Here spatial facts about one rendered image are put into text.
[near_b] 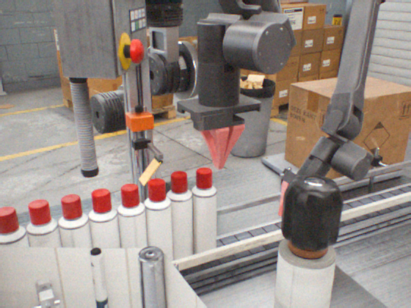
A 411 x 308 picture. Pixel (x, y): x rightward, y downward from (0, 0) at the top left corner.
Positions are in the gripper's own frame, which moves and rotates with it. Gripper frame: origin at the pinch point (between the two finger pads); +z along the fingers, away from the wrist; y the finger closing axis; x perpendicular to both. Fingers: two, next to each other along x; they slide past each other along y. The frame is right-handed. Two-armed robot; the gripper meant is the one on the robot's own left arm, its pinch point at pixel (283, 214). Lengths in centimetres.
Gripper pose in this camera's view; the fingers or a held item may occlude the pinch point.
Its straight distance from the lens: 99.0
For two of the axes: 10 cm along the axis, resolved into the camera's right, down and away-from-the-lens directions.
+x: 7.0, 4.3, 5.7
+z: -5.5, 8.3, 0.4
